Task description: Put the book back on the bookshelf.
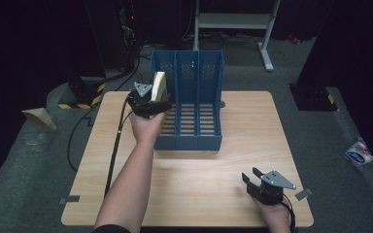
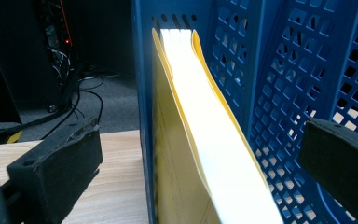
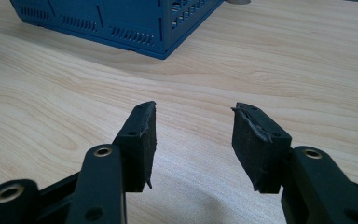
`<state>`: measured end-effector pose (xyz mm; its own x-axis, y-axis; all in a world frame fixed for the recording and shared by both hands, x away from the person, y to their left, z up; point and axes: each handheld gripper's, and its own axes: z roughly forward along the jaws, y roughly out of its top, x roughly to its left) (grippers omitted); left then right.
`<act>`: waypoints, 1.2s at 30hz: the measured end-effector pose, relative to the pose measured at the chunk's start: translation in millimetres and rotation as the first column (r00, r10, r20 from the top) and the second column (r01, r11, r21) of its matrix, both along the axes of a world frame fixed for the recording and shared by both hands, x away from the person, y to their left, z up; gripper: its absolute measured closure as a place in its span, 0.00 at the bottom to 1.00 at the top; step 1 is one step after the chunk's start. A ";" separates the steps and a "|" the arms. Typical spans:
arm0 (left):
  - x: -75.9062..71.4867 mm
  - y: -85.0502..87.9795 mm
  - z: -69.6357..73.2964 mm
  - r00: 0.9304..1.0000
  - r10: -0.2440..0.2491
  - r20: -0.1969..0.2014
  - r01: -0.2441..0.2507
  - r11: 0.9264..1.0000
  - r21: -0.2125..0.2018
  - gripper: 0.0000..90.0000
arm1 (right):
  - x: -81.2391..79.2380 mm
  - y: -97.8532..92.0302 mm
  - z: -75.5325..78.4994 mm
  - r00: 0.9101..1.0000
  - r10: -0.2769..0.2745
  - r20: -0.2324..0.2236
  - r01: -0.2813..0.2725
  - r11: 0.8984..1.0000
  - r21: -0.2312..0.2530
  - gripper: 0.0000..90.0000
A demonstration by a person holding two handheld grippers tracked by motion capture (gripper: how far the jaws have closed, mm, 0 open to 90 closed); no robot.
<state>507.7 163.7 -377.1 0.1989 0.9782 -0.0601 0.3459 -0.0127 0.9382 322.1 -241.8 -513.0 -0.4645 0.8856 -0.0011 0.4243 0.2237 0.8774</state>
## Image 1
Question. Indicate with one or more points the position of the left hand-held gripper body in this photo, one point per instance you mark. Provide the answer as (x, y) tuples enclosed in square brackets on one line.
[(140, 103)]

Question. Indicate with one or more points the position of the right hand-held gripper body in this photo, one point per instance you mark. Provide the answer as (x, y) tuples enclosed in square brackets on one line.
[(268, 187)]

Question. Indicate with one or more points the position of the yellow book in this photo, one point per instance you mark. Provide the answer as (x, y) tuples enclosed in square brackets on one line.
[(158, 85)]

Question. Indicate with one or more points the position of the blue file rack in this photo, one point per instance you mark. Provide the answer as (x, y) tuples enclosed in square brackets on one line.
[(194, 129)]

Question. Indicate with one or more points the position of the person's left hand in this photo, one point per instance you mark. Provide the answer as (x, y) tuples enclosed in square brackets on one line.
[(146, 127)]

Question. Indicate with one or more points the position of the person's right hand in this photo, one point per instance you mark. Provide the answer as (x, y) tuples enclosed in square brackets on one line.
[(273, 216)]

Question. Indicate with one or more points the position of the grey tape strip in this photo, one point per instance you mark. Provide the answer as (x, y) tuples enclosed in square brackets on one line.
[(303, 194), (69, 199)]

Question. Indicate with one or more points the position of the yellow black striped stand base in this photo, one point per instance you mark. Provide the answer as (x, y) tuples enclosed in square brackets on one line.
[(84, 95)]

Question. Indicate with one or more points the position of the white blue packet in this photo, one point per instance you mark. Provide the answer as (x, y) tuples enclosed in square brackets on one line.
[(358, 152)]

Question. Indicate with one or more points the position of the beige cardboard piece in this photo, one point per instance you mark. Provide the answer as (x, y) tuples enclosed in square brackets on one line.
[(40, 116)]

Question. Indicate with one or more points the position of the white metal stand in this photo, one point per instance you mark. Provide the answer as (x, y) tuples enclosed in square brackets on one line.
[(236, 21)]

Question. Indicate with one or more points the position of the black sleeve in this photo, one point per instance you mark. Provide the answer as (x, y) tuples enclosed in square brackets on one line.
[(111, 229)]

